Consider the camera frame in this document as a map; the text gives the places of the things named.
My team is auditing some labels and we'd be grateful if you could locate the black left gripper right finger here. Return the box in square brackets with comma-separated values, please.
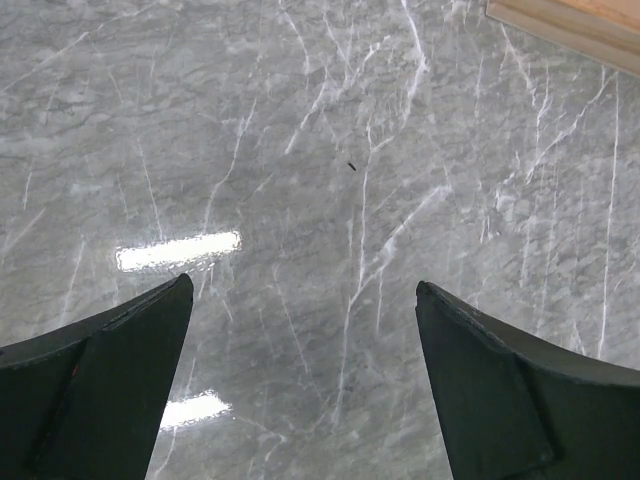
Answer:
[416, 282, 639, 479]

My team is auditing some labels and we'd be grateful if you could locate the wooden rack with tray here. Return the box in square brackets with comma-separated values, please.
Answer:
[486, 0, 639, 76]

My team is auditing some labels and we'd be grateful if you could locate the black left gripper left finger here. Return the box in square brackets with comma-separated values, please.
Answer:
[1, 274, 194, 479]

